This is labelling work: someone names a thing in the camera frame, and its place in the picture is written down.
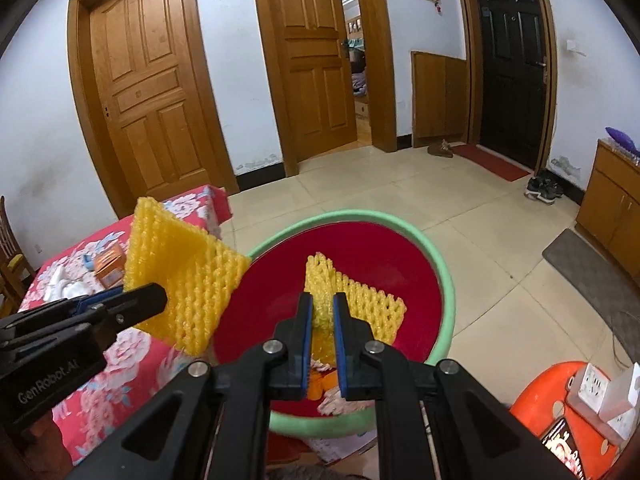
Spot orange cardboard box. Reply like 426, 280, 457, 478
93, 243, 126, 289

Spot large yellow foam net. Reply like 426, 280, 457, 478
124, 197, 250, 356

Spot yellow foam net sleeve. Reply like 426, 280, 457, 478
304, 252, 407, 370

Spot red green-rimmed trash basin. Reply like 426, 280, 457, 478
211, 209, 458, 438

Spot left hand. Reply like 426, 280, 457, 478
1, 412, 74, 479

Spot white crumpled plastic bag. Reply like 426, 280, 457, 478
43, 266, 91, 304

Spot light blue tube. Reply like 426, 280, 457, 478
81, 254, 96, 272

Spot red floral tablecloth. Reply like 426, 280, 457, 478
20, 185, 232, 465

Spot wooden chair yellow cushion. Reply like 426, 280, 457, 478
0, 197, 36, 318

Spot orange plastic stool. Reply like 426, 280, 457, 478
510, 361, 620, 479

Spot orange crumpled wrapper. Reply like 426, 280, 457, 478
306, 368, 340, 401

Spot white boxes on stool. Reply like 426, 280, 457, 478
566, 363, 639, 446

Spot grey floor mat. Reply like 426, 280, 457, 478
542, 229, 639, 362

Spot pair of dark shoes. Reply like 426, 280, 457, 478
524, 177, 563, 205

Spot closed wooden door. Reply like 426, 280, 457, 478
67, 0, 239, 217

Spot red doormat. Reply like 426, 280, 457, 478
451, 144, 529, 182

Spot wooden sideboard cabinet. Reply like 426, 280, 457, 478
576, 140, 640, 284

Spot brown slipper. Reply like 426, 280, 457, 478
427, 140, 454, 158

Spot open wooden door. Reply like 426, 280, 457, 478
249, 0, 399, 177

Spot purple object on cabinet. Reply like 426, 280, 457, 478
605, 127, 639, 156

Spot black entrance door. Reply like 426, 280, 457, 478
461, 0, 558, 172

